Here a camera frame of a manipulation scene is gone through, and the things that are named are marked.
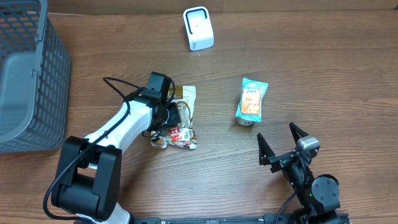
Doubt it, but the beige nut pouch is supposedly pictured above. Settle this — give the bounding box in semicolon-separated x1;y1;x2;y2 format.
150;85;197;150

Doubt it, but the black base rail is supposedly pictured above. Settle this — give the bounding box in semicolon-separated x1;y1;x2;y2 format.
74;213;351;224

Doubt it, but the teal snack packet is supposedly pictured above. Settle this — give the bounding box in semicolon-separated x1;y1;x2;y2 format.
236;78;269;123

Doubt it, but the red coffee stick sachet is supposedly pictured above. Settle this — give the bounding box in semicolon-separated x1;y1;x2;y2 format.
170;126;182;142

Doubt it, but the green lidded jar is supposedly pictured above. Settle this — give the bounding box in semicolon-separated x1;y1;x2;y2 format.
236;117;254;126

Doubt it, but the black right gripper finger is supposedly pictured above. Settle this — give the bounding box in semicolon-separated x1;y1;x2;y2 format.
257;133;275;166
289;122;309;144

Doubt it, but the orange tissue packet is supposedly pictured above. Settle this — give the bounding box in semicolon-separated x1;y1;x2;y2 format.
241;89;261;115

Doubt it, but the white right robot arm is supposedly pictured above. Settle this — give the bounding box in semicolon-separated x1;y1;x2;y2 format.
257;122;350;223

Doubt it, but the grey plastic mesh basket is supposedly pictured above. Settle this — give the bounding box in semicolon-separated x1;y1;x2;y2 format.
1;0;72;153

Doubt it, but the white barcode scanner stand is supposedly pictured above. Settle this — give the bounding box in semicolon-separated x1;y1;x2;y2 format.
183;6;215;51

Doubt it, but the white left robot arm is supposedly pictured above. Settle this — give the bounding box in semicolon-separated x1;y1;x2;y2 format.
43;88;176;223

